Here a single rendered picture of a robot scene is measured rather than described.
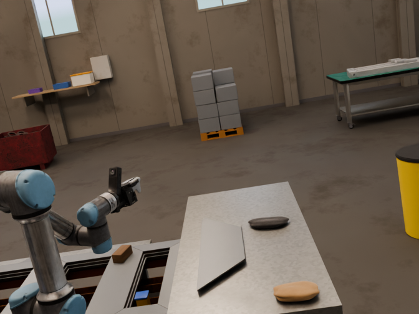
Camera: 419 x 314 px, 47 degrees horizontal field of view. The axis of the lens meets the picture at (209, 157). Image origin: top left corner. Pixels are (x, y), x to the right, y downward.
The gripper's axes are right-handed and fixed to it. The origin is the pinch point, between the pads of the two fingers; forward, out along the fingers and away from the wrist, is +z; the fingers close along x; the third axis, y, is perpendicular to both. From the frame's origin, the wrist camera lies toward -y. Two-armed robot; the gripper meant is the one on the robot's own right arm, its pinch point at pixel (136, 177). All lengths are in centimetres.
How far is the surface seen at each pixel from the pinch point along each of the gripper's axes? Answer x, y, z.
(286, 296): 58, 46, -18
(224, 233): 15, 41, 29
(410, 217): 67, 137, 245
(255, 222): 26, 42, 41
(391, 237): 48, 154, 245
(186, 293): 19, 44, -18
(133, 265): -44, 54, 29
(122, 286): -37, 55, 9
